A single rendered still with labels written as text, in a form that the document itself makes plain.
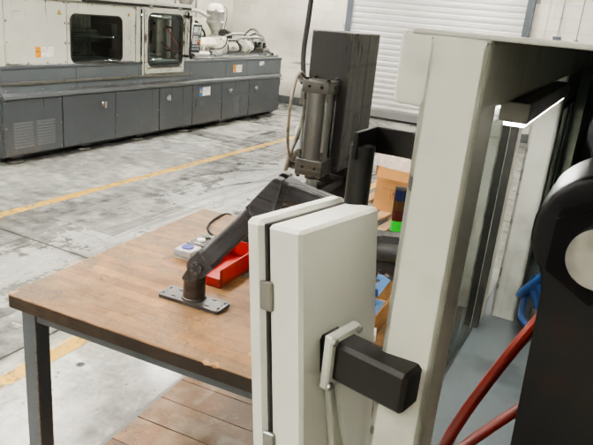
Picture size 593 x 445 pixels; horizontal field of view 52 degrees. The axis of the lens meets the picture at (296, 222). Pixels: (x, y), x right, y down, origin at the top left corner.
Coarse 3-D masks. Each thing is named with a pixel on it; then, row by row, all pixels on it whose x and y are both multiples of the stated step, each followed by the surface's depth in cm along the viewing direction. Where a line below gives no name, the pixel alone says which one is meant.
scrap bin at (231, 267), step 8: (240, 248) 205; (248, 248) 203; (232, 256) 205; (240, 256) 206; (248, 256) 195; (224, 264) 198; (232, 264) 186; (240, 264) 191; (248, 264) 196; (216, 272) 192; (224, 272) 182; (232, 272) 187; (240, 272) 192; (208, 280) 183; (216, 280) 181; (224, 280) 183; (232, 280) 188
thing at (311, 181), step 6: (330, 174) 210; (306, 180) 191; (312, 180) 190; (318, 180) 205; (324, 180) 206; (330, 180) 207; (336, 180) 202; (342, 180) 208; (312, 186) 191; (318, 186) 193; (324, 186) 194; (330, 186) 197; (336, 186) 203; (288, 204) 192
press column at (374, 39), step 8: (352, 32) 198; (376, 40) 200; (376, 48) 202; (368, 56) 197; (376, 56) 204; (368, 64) 198; (376, 64) 206; (368, 72) 200; (368, 80) 202; (368, 88) 204; (368, 96) 206; (368, 104) 207; (368, 112) 209; (360, 120) 203; (368, 120) 211; (360, 128) 205; (344, 176) 210; (344, 184) 211; (328, 192) 214; (336, 192) 213; (344, 192) 212
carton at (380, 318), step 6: (378, 282) 183; (390, 282) 181; (390, 288) 182; (384, 294) 183; (390, 294) 182; (384, 300) 183; (384, 306) 165; (378, 312) 161; (384, 312) 167; (378, 318) 161; (384, 318) 169; (378, 324) 163; (378, 330) 165
